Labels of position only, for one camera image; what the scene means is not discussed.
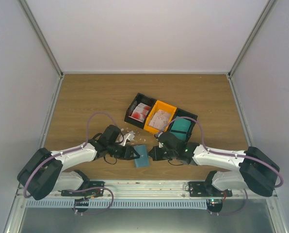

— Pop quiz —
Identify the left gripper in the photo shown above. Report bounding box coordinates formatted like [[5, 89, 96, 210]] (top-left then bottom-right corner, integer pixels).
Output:
[[108, 143, 140, 160]]

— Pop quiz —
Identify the blue leather card holder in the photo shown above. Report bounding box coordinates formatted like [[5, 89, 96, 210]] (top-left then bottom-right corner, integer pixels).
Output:
[[134, 145, 149, 168]]

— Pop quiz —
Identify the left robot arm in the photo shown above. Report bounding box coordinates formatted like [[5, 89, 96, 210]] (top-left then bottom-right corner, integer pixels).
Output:
[[17, 125, 140, 200]]

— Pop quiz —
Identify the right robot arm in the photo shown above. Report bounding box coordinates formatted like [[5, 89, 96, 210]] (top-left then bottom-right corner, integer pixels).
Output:
[[148, 132, 280, 197]]

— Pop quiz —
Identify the teal card stack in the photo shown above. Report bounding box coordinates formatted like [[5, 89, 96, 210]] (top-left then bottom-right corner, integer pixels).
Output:
[[169, 118, 191, 141]]

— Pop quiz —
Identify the black bin with teal cards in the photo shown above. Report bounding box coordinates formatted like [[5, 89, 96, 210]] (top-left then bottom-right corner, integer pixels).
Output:
[[167, 108, 198, 142]]

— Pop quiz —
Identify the red and white card stack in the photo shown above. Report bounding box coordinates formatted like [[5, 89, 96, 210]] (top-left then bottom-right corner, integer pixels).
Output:
[[130, 103, 151, 122]]

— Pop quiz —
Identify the black bin with red cards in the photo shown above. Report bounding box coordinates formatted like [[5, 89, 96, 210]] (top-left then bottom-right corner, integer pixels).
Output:
[[124, 93, 157, 129]]

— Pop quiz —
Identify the yellow bin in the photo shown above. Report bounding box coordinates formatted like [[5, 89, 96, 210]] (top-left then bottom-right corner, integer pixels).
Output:
[[144, 100, 177, 133]]

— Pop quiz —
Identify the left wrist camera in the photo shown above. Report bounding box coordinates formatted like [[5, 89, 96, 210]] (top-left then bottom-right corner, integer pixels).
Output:
[[120, 133, 135, 146]]

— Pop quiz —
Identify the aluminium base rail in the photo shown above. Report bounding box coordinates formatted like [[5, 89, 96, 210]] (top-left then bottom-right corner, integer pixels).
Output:
[[16, 179, 278, 200]]

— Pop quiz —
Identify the white perforated cable duct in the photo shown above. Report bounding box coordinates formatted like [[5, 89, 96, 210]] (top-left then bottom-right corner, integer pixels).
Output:
[[26, 199, 207, 210]]

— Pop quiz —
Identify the right aluminium frame post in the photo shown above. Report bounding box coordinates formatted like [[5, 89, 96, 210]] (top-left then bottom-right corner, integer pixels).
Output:
[[227, 0, 277, 79]]

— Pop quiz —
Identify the aluminium frame post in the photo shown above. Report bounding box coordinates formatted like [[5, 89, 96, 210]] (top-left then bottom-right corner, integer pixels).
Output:
[[227, 0, 277, 79], [18, 0, 64, 79]]

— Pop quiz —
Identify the left aluminium frame post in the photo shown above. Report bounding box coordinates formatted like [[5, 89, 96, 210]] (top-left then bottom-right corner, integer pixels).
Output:
[[18, 0, 64, 79]]

